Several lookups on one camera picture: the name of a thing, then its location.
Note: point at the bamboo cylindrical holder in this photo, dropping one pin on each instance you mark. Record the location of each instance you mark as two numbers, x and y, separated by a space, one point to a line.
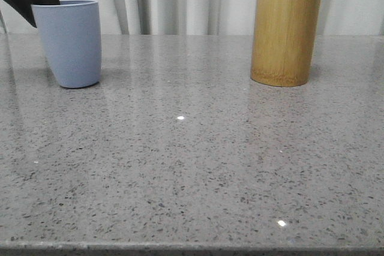
284 34

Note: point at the blue plastic cup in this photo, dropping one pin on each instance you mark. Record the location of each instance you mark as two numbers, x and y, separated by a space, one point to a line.
71 37

